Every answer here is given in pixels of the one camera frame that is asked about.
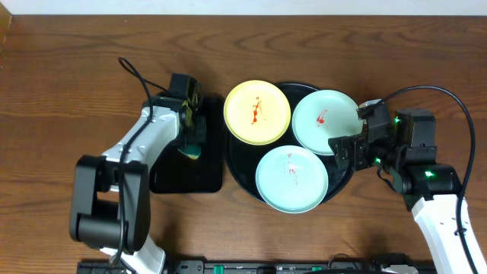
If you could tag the black rectangular tray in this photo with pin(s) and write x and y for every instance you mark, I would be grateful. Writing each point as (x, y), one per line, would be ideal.
(174, 172)

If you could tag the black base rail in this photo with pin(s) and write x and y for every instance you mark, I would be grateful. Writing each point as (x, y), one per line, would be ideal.
(200, 267)

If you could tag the mint plate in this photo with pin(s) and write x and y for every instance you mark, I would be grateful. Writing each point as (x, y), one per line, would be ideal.
(323, 115)
(291, 179)

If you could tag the yellow plate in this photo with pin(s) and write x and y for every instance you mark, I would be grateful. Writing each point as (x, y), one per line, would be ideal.
(256, 112)

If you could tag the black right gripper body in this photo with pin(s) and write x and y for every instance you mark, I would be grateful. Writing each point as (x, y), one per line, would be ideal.
(362, 156)

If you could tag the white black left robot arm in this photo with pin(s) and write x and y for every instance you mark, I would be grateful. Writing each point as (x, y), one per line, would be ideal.
(111, 208)

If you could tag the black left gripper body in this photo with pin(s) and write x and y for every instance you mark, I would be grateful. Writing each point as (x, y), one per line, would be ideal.
(196, 134)

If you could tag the black round tray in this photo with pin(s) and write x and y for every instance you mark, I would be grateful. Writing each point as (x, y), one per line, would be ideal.
(242, 159)

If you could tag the green yellow sponge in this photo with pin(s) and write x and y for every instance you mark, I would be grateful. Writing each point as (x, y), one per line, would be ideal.
(191, 151)

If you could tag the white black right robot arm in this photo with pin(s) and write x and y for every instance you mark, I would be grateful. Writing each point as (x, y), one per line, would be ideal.
(403, 146)

